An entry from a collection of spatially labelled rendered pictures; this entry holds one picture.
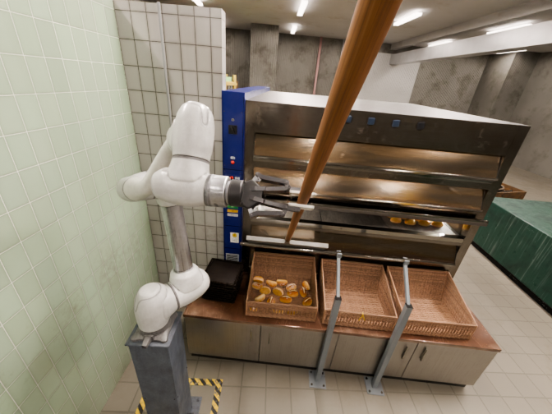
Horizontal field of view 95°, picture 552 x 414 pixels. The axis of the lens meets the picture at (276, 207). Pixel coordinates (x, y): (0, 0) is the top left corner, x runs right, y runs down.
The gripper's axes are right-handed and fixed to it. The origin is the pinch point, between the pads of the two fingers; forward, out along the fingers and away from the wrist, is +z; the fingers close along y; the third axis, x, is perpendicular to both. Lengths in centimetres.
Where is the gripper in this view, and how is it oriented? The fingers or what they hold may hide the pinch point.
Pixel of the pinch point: (301, 200)
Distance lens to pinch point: 70.9
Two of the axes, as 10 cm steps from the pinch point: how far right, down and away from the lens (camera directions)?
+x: 0.1, -2.4, -9.7
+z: 9.9, 1.1, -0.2
